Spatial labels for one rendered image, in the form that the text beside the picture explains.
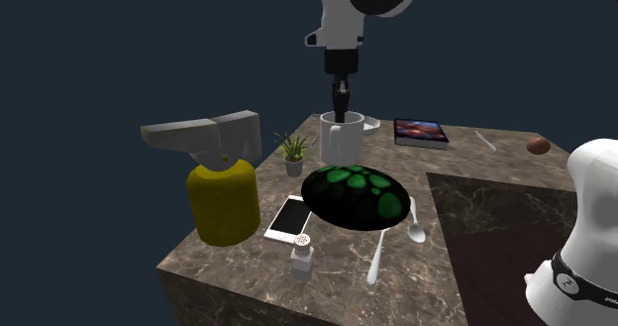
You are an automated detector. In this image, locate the small white dish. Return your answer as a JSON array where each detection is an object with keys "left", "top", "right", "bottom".
[{"left": 361, "top": 115, "right": 382, "bottom": 137}]

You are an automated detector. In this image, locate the white mug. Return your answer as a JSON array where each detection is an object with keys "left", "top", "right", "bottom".
[{"left": 319, "top": 110, "right": 366, "bottom": 167}]

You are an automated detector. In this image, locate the book with colourful cover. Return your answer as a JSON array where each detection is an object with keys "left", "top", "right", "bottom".
[{"left": 393, "top": 117, "right": 451, "bottom": 152}]

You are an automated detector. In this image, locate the small potted green plant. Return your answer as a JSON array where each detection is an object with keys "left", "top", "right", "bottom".
[{"left": 272, "top": 131, "right": 311, "bottom": 179}]

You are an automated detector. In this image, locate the black dome with green spots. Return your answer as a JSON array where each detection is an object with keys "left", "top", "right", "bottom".
[{"left": 300, "top": 163, "right": 412, "bottom": 233}]

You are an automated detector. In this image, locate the white smartphone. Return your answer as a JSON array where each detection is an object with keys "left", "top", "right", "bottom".
[{"left": 262, "top": 194, "right": 315, "bottom": 246}]

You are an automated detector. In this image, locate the white spoon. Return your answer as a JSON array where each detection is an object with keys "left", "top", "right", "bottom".
[{"left": 407, "top": 196, "right": 428, "bottom": 245}]

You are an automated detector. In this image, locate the yellow bottle with grey head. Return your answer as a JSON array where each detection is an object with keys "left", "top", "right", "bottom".
[{"left": 140, "top": 109, "right": 264, "bottom": 248}]

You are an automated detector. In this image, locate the glass salt shaker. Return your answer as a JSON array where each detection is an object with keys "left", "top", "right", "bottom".
[{"left": 289, "top": 233, "right": 316, "bottom": 282}]

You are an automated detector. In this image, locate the brown egg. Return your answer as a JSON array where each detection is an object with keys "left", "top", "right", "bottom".
[{"left": 525, "top": 136, "right": 553, "bottom": 157}]

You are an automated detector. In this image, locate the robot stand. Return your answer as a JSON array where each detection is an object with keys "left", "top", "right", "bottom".
[{"left": 426, "top": 171, "right": 578, "bottom": 326}]

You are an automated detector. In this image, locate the white cutlery handle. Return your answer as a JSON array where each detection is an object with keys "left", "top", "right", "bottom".
[{"left": 365, "top": 227, "right": 388, "bottom": 287}]

